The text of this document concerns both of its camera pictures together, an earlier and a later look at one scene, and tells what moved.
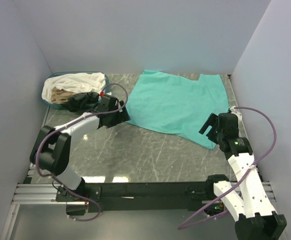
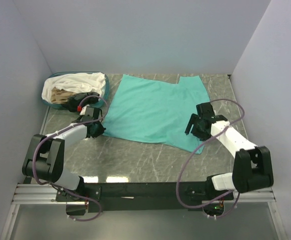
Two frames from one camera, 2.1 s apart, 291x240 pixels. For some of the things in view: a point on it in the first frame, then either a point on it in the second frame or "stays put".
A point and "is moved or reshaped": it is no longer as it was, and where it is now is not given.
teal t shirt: (177, 104) is moved or reshaped
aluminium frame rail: (29, 194) stays put
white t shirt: (74, 82) stays put
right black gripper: (212, 120) to (194, 120)
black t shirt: (82, 102) stays put
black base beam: (137, 197) stays put
